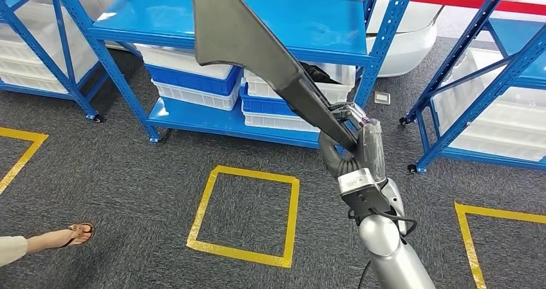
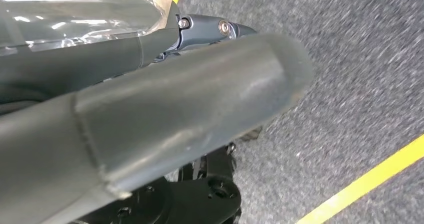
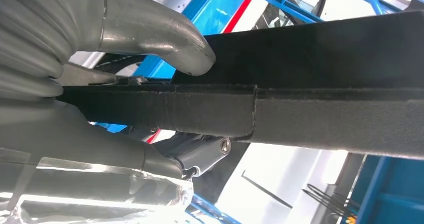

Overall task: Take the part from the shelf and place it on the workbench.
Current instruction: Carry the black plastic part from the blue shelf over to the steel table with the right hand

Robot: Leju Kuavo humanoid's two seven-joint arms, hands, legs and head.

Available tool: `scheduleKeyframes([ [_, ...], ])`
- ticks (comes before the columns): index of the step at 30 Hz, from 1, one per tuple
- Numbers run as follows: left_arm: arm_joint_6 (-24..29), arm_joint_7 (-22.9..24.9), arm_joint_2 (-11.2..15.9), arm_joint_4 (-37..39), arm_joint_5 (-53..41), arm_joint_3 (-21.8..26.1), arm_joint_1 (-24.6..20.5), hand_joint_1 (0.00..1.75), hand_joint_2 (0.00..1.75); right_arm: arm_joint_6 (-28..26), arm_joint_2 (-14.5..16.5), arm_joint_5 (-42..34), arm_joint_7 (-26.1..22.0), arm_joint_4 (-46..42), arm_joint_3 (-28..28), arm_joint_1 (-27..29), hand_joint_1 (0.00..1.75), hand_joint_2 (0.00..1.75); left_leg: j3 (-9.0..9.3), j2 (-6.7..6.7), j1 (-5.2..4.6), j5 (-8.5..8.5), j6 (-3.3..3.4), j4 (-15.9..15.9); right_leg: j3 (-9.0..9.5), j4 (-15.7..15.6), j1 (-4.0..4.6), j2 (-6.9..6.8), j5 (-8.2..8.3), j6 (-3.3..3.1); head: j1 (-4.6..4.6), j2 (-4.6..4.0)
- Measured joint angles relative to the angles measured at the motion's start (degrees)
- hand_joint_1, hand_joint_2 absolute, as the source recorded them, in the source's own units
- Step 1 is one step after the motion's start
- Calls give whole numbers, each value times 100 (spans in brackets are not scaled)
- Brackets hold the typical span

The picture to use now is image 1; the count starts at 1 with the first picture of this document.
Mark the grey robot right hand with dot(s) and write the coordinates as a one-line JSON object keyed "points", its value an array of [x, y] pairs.
{"points": [[371, 150]]}

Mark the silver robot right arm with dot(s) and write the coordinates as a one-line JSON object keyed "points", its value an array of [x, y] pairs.
{"points": [[392, 257]]}

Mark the black plastic part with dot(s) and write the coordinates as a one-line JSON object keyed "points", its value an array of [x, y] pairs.
{"points": [[318, 74]]}

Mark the metal floor outlet plate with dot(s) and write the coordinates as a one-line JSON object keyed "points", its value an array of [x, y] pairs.
{"points": [[382, 98]]}

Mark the white plastic bin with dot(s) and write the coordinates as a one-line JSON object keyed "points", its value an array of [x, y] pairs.
{"points": [[503, 125], [25, 31], [503, 150], [273, 121], [192, 99], [260, 86], [25, 80], [179, 61], [490, 82]]}

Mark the white car red stripe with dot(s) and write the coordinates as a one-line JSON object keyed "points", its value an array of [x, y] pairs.
{"points": [[405, 44]]}

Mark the yellow floor tape square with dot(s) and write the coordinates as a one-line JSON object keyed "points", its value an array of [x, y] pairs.
{"points": [[243, 255], [25, 135], [503, 213]]}

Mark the brown sandal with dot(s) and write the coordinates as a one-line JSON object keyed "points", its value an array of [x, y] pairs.
{"points": [[83, 229]]}

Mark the person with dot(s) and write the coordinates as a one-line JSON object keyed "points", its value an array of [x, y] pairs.
{"points": [[42, 241]]}

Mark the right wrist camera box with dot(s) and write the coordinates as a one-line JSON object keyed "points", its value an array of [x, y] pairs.
{"points": [[356, 180]]}

